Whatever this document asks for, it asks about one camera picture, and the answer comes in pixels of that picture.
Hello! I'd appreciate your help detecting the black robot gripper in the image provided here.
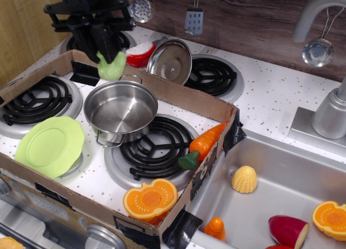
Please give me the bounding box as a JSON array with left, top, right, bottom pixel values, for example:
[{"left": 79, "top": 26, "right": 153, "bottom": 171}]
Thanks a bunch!
[{"left": 44, "top": 0, "right": 135, "bottom": 64}]

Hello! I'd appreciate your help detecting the light green toy broccoli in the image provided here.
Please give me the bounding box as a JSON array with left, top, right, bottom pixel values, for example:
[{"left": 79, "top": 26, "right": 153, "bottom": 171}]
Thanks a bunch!
[{"left": 96, "top": 51, "right": 127, "bottom": 80}]

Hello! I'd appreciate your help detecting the stainless steel pot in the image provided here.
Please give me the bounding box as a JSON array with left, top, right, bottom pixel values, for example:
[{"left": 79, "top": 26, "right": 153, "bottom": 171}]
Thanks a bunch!
[{"left": 83, "top": 75, "right": 158, "bottom": 148}]

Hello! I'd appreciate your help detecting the steel pot lid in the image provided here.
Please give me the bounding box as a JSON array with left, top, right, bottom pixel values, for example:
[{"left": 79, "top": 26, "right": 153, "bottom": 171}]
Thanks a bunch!
[{"left": 146, "top": 39, "right": 192, "bottom": 85}]

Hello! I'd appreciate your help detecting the red white toy cheese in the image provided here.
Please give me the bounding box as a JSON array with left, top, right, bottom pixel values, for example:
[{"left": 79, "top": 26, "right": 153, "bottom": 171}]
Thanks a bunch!
[{"left": 125, "top": 41, "right": 156, "bottom": 68}]

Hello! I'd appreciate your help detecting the hanging steel strainer spoon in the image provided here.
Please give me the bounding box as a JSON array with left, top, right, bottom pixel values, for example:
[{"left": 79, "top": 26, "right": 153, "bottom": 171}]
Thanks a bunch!
[{"left": 128, "top": 0, "right": 155, "bottom": 23}]

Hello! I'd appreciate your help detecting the front left black burner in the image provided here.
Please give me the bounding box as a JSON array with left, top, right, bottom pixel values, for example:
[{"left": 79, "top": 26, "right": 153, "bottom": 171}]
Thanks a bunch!
[{"left": 1, "top": 76, "right": 83, "bottom": 139}]

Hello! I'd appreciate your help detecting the hanging grey slotted spatula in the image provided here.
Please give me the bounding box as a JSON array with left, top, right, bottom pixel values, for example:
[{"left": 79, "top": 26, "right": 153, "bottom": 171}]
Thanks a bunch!
[{"left": 184, "top": 0, "right": 204, "bottom": 36}]

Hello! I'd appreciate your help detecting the light green plastic plate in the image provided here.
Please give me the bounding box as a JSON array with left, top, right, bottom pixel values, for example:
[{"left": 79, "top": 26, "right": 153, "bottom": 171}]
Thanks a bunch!
[{"left": 15, "top": 116, "right": 85, "bottom": 179}]

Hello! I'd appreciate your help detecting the back right black burner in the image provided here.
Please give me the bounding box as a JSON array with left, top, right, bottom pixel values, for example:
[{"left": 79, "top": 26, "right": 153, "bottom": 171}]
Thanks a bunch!
[{"left": 185, "top": 55, "right": 244, "bottom": 103}]

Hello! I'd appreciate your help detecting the front right black burner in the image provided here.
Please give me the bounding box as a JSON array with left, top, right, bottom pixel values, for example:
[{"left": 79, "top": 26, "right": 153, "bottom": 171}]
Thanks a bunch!
[{"left": 104, "top": 114, "right": 198, "bottom": 191}]

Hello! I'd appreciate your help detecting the brown cardboard fence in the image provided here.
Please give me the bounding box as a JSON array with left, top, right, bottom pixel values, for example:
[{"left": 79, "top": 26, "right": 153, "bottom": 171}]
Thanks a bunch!
[{"left": 1, "top": 50, "right": 243, "bottom": 248}]

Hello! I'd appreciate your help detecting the orange pumpkin half in fence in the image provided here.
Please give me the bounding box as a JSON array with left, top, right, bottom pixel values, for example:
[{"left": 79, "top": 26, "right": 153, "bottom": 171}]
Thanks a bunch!
[{"left": 123, "top": 178, "right": 178, "bottom": 226}]

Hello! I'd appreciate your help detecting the silver stove knob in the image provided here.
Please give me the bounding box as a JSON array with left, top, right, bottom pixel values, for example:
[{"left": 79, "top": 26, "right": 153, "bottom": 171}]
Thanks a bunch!
[{"left": 84, "top": 224, "right": 127, "bottom": 249}]

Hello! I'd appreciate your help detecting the yellow toy corn piece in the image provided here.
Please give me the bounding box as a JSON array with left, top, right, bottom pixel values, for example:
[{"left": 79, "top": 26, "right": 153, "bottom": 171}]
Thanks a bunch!
[{"left": 231, "top": 166, "right": 257, "bottom": 193}]

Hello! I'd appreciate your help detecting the yellow toy at bottom left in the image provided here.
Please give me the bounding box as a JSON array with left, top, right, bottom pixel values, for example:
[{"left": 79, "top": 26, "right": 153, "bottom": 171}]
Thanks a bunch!
[{"left": 0, "top": 237, "right": 24, "bottom": 249}]

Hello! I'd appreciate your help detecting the small orange toy carrot piece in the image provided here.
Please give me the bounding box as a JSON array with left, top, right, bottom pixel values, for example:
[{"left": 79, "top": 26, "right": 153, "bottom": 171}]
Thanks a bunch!
[{"left": 203, "top": 217, "right": 227, "bottom": 242}]

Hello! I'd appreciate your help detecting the hanging steel ladle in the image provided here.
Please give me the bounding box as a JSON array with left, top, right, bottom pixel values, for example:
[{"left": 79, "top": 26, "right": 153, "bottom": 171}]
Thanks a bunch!
[{"left": 302, "top": 8, "right": 344, "bottom": 68}]

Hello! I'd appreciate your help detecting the silver sink basin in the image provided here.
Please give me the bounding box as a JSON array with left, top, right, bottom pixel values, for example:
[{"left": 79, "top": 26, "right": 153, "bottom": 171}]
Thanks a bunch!
[{"left": 188, "top": 131, "right": 345, "bottom": 248}]

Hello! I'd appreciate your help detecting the silver toy faucet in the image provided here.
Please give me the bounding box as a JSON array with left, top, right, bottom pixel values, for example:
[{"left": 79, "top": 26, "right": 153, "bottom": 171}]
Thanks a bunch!
[{"left": 287, "top": 0, "right": 346, "bottom": 150}]

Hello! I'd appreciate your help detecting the purple toy eggplant half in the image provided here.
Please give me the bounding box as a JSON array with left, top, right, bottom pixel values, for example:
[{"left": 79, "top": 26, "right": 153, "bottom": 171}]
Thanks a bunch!
[{"left": 268, "top": 215, "right": 309, "bottom": 248}]

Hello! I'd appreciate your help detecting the red toy at bottom edge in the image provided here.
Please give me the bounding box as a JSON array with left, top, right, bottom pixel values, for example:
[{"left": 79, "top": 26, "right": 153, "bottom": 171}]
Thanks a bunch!
[{"left": 265, "top": 244, "right": 293, "bottom": 249}]

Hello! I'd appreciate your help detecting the orange pumpkin half in sink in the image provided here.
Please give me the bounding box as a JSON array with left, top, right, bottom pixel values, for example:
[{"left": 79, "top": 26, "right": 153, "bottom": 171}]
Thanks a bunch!
[{"left": 312, "top": 201, "right": 345, "bottom": 241}]

